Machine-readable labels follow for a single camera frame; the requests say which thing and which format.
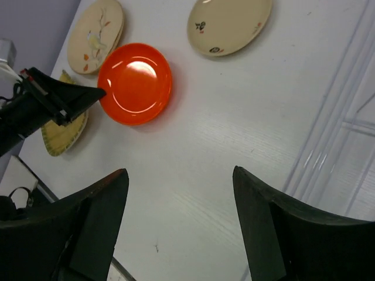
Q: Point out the small cream plate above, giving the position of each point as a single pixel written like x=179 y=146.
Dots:
x=221 y=27

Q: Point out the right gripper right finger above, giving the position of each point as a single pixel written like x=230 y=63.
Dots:
x=286 y=239

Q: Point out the beige bird pattern plate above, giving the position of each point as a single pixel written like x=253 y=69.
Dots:
x=95 y=36

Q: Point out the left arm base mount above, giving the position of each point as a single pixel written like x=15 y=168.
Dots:
x=23 y=186

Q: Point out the white wire dish rack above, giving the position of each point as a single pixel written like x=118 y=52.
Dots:
x=334 y=169

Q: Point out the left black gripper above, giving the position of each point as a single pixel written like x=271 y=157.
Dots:
x=46 y=99

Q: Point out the yellow woven pattern plate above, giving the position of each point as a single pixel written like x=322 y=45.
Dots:
x=58 y=139

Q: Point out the orange plate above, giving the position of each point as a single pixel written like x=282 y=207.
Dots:
x=138 y=82

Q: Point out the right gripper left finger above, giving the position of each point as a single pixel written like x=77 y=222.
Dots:
x=72 y=238

